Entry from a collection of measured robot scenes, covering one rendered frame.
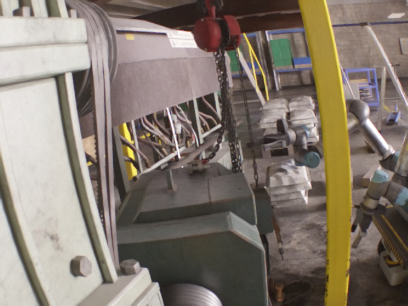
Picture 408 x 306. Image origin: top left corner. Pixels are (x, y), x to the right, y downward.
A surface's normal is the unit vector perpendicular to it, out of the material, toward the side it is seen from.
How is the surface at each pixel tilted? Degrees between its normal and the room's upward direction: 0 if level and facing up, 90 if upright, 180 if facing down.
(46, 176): 90
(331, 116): 90
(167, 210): 90
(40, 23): 90
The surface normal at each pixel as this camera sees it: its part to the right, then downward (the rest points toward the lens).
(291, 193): -0.25, -0.24
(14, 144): 0.93, -0.09
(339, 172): -0.34, 0.22
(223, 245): 0.00, 0.18
